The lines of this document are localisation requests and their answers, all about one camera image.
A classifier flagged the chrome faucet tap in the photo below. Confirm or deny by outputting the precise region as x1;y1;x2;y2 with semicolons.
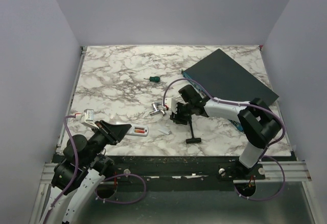
149;102;166;116

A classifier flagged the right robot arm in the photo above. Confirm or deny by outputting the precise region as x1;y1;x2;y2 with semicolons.
163;85;282;179

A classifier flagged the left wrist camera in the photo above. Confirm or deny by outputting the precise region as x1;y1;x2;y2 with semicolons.
75;109;97;129

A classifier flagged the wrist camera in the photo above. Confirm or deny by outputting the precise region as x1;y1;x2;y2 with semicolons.
163;97;177;114
75;109;97;129

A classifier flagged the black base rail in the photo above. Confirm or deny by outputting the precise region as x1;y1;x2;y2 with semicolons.
97;156;265;196

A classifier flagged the white remote control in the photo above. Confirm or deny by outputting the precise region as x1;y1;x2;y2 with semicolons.
127;124;149;137

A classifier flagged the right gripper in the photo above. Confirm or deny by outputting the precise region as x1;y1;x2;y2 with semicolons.
170;101;194;126

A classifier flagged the black hammer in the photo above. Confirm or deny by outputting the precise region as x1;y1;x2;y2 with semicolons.
186;117;202;144

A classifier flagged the dark network switch box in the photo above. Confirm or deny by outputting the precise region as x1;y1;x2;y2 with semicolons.
180;48;279;133

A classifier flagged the green stubby screwdriver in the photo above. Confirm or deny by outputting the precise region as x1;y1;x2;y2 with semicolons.
145;76;160;83

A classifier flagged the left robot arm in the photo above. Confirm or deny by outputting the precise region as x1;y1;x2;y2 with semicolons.
40;115;132;223

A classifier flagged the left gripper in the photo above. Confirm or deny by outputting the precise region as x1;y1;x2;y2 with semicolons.
83;119;131;166

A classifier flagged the white battery cover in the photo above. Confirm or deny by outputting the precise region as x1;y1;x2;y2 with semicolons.
158;128;171;135

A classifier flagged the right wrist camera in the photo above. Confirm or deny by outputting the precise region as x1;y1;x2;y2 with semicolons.
163;97;177;114

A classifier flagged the aluminium frame rail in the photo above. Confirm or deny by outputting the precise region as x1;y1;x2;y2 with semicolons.
39;160;312;184

